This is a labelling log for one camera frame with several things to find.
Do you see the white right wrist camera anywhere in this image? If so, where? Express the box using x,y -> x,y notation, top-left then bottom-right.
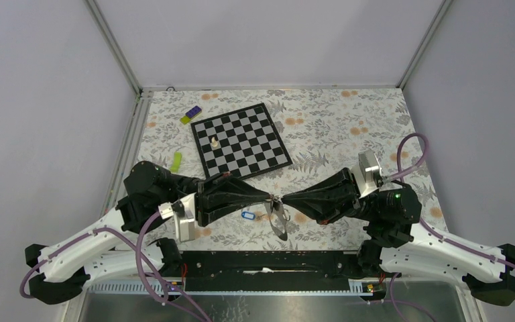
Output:
351,150 -> 384,199

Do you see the blue capped key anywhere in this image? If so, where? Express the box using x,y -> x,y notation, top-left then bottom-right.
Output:
241,211 -> 256,221

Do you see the floral table mat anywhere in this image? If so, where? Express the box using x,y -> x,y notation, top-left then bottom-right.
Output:
136,89 -> 421,250

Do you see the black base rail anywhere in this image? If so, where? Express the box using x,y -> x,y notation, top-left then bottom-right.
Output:
160,250 -> 378,292

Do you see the green arch toy block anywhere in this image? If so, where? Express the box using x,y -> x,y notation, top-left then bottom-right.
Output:
169,152 -> 182,173

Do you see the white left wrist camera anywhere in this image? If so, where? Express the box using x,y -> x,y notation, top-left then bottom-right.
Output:
158,193 -> 197,242

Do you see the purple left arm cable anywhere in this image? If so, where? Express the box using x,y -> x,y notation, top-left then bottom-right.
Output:
19,209 -> 172,304

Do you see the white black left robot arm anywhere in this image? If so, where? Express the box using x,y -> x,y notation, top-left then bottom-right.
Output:
19,161 -> 274,305

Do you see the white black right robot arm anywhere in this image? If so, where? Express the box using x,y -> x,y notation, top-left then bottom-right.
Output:
281,166 -> 515,307

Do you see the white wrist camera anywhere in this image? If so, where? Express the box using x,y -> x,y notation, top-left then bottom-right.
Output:
158,193 -> 197,242
351,150 -> 384,199

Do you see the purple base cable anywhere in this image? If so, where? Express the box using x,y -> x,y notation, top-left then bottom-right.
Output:
141,271 -> 216,322
363,271 -> 436,322

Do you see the black grey chessboard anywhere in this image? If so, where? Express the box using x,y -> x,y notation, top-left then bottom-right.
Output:
191,103 -> 293,180

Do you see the purple yellow toy brick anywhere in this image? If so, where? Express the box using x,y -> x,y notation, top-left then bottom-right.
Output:
180,105 -> 202,124

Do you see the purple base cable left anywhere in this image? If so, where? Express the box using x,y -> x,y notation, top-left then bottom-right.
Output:
141,271 -> 216,322

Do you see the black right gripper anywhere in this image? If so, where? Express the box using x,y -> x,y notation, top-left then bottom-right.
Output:
282,166 -> 382,225

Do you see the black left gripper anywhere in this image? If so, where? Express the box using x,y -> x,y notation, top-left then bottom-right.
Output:
162,171 -> 271,227

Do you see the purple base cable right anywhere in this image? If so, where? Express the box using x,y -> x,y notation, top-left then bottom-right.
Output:
363,271 -> 436,322

